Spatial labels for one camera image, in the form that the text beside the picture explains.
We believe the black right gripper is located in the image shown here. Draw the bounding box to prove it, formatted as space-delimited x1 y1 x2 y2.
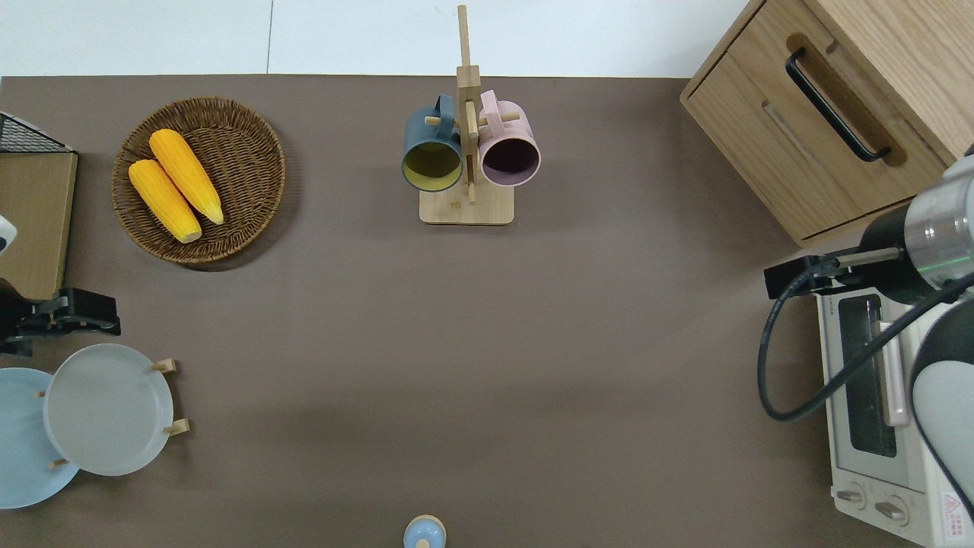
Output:
764 255 859 300

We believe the short yellow corn cob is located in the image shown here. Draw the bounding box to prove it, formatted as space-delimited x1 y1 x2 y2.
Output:
128 158 203 244

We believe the black cabinet drawer handle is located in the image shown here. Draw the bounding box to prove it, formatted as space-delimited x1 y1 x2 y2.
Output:
785 48 892 163

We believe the pink mug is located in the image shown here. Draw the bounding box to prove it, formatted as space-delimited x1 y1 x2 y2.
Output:
478 90 542 188

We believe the blue and wood round knob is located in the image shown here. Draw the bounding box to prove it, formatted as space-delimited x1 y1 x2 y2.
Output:
403 515 447 548

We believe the light blue plate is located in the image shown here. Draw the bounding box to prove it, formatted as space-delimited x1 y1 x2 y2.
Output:
0 368 81 510

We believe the light wooden cabinet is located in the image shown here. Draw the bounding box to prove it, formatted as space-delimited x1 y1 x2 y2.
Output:
680 0 974 248

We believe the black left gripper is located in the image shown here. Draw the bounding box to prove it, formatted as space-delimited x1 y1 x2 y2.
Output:
17 287 123 337

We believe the gray plate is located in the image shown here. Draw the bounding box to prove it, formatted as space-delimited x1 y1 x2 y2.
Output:
43 343 175 477

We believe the black wire mesh basket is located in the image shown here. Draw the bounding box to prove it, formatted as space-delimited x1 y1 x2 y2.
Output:
0 112 74 155

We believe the low wooden plate rack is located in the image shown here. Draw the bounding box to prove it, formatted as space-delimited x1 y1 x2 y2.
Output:
35 358 191 470

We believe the long yellow corn cob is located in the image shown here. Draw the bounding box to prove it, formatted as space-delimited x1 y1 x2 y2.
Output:
148 129 224 225

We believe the wooden mug tree stand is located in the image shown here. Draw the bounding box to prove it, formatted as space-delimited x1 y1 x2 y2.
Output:
419 5 522 226

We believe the round brown wicker basket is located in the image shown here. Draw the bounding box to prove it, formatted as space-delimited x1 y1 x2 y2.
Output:
112 97 287 266

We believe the wooden shelf board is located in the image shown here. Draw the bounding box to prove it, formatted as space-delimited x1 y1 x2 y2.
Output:
0 151 79 301

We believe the dark teal mug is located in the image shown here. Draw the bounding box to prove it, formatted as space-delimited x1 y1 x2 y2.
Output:
401 94 464 193

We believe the white toaster oven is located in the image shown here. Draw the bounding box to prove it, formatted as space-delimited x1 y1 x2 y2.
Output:
816 293 974 548

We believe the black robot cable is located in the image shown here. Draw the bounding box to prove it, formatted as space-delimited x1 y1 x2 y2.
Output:
757 270 974 423

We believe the toaster oven door handle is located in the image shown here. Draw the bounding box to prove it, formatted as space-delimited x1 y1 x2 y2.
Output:
879 320 912 427

